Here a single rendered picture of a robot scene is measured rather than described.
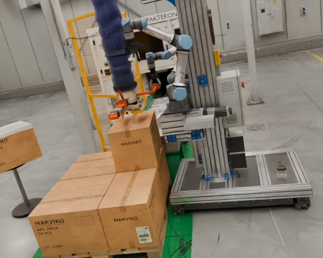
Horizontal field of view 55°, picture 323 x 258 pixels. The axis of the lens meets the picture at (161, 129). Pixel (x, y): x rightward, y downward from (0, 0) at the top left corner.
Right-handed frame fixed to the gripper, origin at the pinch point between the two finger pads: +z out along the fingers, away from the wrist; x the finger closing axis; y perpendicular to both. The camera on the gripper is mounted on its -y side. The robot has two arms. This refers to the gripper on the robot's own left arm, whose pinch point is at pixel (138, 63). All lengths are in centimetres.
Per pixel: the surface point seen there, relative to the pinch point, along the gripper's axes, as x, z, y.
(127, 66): -31.1, 4.0, 20.2
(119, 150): -5, 75, 37
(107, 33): -24.6, -27.9, 29.1
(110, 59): -26.7, -5.3, 32.5
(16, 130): -36, 51, 164
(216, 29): -956, 28, -20
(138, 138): -8, 67, 18
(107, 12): -26, -44, 24
